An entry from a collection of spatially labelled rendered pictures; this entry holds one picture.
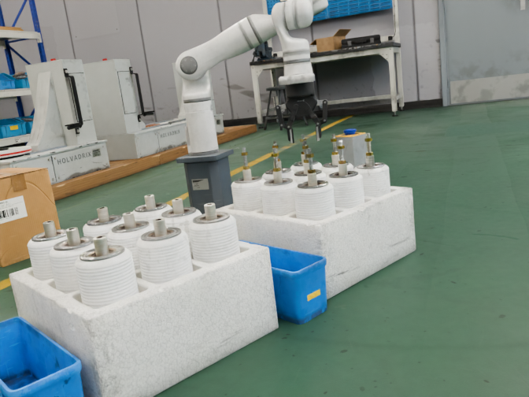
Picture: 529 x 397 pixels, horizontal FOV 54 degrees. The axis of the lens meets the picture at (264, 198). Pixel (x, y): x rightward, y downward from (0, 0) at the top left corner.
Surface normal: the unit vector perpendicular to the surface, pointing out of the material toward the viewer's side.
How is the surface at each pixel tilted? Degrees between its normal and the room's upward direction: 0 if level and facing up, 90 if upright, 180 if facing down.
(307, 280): 92
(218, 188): 87
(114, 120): 90
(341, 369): 0
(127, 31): 90
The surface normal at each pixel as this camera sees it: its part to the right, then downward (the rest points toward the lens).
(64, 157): 0.93, -0.04
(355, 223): 0.69, 0.07
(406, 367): -0.12, -0.97
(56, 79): -0.36, 0.24
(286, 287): -0.71, 0.26
